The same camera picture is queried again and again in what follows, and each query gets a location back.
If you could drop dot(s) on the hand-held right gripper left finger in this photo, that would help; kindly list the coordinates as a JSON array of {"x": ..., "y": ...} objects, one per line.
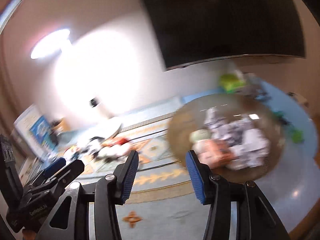
[{"x": 130, "y": 177}]

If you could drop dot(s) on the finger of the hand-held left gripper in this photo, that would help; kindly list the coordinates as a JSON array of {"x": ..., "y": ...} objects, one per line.
[
  {"x": 72, "y": 170},
  {"x": 53, "y": 167}
]

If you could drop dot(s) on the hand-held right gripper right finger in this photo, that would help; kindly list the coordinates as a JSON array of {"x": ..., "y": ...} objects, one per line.
[{"x": 196, "y": 177}]

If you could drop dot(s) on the white cat plush toy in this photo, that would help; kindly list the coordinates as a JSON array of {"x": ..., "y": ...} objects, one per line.
[{"x": 72, "y": 152}]

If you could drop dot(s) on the small orange box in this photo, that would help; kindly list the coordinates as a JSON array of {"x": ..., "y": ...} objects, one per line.
[{"x": 217, "y": 152}]

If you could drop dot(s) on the red snack bag plush pillow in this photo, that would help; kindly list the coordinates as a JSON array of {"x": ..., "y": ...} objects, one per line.
[{"x": 118, "y": 141}]

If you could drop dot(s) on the round woven basket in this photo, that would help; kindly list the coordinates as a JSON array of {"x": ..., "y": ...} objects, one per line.
[{"x": 182, "y": 125}]

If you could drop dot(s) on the brown cardboard box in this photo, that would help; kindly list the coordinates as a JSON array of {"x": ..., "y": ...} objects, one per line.
[{"x": 61, "y": 126}]

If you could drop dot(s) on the blue patterned woven mat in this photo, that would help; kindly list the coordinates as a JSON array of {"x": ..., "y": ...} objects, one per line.
[{"x": 160, "y": 210}]

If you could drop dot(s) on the white desk lamp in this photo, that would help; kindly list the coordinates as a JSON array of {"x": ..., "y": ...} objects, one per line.
[{"x": 100, "y": 110}]

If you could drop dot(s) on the green tissue pack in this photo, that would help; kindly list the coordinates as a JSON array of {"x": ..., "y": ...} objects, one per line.
[{"x": 230, "y": 80}]

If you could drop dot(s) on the black flat screen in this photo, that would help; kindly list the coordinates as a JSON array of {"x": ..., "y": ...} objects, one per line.
[{"x": 220, "y": 22}]

